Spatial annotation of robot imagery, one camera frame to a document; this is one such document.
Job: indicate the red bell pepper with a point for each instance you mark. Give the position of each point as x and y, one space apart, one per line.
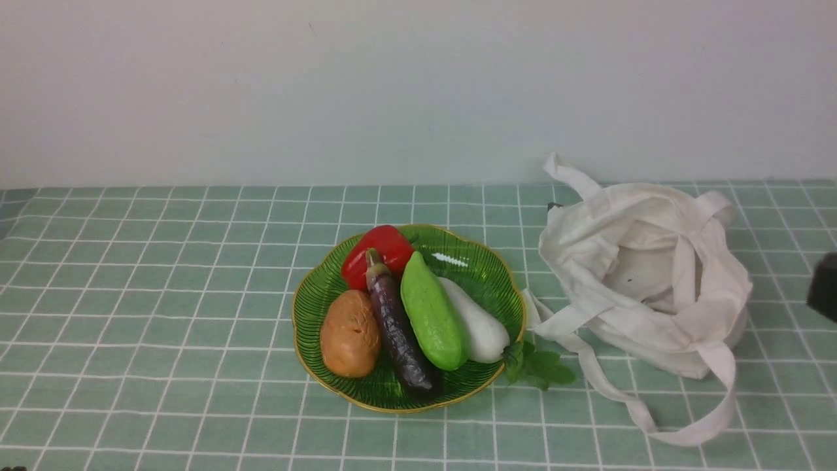
393 246

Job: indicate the white cloth tote bag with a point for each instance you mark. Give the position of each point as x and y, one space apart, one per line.
645 268

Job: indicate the brown potato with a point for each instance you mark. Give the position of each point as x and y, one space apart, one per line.
349 338

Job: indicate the green glass plate gold rim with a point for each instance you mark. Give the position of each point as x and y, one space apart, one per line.
477 269

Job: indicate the white radish with green leaves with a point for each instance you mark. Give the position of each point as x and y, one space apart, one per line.
490 343

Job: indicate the light green gourd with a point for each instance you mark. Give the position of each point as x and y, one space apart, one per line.
440 331

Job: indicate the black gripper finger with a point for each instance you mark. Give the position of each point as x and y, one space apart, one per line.
822 293

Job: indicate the green checkered tablecloth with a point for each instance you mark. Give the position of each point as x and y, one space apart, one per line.
150 329

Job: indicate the dark purple eggplant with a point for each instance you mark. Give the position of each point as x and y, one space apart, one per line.
418 377

